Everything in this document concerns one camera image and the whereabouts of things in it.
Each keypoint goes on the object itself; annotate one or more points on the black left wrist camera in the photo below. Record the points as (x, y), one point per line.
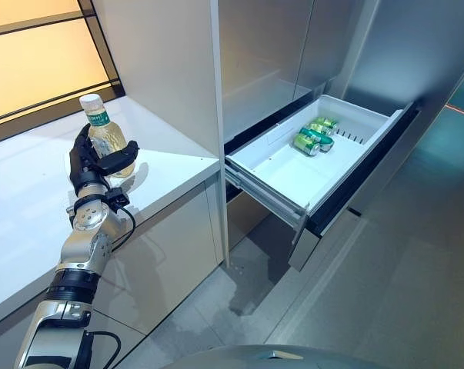
(116, 198)

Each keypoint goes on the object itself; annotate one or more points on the stainless steel fridge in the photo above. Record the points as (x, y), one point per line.
(254, 57)

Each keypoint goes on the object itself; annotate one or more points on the tea bottle with white cap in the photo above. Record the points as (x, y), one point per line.
(101, 132)

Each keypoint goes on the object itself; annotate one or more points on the backlit window with dark frame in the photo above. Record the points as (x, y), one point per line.
(31, 69)

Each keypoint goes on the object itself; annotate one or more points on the white fridge drawer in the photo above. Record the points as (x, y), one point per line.
(285, 173)

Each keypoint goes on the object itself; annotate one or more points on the silver robot torso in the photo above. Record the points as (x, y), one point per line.
(274, 359)

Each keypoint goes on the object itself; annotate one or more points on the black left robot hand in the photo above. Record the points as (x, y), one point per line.
(81, 165)

